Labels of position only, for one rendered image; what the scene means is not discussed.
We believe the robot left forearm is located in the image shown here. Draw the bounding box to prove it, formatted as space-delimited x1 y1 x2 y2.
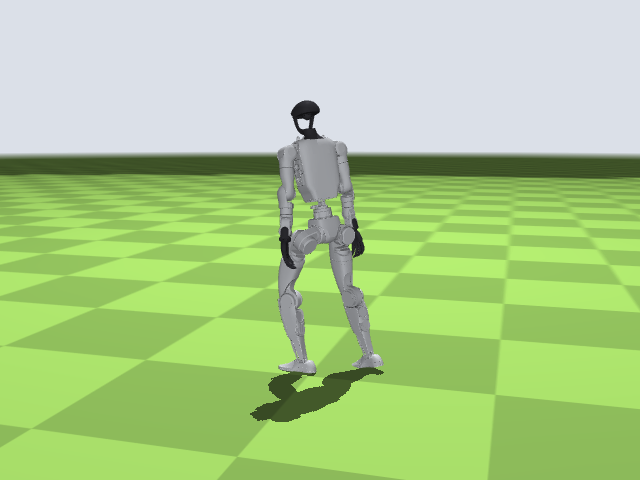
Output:
277 187 294 238

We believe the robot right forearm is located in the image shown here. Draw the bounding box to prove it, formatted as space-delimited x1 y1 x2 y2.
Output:
340 186 357 228

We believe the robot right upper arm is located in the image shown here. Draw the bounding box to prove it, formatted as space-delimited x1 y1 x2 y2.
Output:
333 141 352 194

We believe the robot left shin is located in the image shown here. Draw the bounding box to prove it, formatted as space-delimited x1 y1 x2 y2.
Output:
278 293 308 363

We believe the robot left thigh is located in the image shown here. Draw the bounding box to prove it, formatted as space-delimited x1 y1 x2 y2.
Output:
278 227 319 309

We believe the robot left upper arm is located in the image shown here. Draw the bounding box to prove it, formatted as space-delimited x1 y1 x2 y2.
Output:
277 143 298 201

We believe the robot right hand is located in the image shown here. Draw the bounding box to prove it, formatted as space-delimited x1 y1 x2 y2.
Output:
348 218 365 258

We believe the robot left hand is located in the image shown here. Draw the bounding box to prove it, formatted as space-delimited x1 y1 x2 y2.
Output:
279 227 296 269

